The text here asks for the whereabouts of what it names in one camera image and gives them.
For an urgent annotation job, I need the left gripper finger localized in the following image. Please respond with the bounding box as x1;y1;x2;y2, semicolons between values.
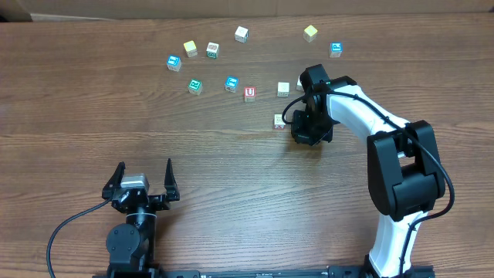
164;158;180;202
102;161;126;200

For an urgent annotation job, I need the blue L block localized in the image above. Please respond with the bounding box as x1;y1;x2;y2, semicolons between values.
273;114;286;130

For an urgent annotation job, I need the red U block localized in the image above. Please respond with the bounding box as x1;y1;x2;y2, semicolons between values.
243;86;256;102

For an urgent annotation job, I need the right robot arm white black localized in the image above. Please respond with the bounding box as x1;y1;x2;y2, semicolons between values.
288;64;455;277

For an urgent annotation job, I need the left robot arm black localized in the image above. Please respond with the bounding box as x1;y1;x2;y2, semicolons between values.
102;160;180;277

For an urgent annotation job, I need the white patterned block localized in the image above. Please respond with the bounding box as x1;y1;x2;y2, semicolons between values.
296;77;303;91

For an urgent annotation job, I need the plain white block centre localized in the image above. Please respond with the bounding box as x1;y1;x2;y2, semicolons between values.
277;82;290;97

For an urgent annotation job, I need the blue P block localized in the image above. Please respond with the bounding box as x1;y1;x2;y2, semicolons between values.
329;42;343;58

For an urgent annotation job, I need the blue block centre left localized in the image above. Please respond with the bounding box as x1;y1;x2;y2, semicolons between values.
225;76;239;93

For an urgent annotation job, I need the yellow 8 block top right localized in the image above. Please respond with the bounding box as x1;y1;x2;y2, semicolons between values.
303;25;318;42

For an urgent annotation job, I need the green R block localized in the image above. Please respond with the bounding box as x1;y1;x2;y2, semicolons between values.
188;79;203;95

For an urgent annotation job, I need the white block top centre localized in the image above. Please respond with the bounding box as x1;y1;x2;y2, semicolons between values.
235;26;249;43

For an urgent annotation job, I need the white block green side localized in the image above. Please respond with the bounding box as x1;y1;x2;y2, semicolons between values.
206;42;219;59

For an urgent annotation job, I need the blue block far left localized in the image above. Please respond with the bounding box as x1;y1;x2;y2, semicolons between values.
166;55;182;72

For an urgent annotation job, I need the yellow block top left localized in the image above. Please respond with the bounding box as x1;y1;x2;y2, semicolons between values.
184;40;198;58

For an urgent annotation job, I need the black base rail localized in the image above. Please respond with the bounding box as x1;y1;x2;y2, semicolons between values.
92;264;437;278

